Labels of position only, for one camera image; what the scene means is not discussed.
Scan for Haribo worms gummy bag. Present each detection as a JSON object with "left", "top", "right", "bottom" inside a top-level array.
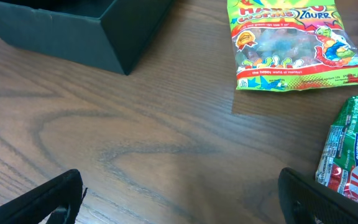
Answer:
[{"left": 227, "top": 0, "right": 358, "bottom": 91}]

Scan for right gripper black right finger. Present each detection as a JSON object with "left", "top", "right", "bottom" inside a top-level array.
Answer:
[{"left": 278, "top": 167, "right": 358, "bottom": 224}]

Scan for green KitKat Chunky bar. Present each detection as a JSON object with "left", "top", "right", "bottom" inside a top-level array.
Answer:
[{"left": 315, "top": 95, "right": 358, "bottom": 203}]

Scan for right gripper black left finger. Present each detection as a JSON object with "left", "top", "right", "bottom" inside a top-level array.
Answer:
[{"left": 0, "top": 169, "right": 83, "bottom": 224}]

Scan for black open gift box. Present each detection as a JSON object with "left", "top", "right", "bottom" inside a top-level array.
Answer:
[{"left": 0, "top": 0, "right": 174, "bottom": 75}]

